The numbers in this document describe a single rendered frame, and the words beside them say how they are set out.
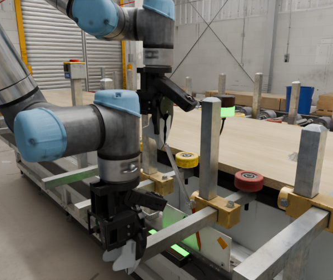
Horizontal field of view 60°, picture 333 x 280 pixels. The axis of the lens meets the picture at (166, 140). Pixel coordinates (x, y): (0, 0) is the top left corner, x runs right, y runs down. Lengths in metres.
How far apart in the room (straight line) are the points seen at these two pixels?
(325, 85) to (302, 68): 0.72
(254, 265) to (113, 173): 0.25
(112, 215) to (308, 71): 7.87
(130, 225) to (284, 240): 0.26
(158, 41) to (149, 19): 0.05
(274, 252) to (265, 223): 0.51
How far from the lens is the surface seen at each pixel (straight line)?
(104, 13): 0.58
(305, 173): 0.62
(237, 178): 0.85
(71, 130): 0.42
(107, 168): 0.49
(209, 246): 0.84
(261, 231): 1.00
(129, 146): 0.48
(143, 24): 0.71
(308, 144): 0.60
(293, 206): 0.64
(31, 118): 0.42
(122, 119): 0.46
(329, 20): 8.18
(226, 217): 0.75
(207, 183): 0.76
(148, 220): 1.02
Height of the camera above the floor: 1.23
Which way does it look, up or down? 15 degrees down
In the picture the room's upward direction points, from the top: straight up
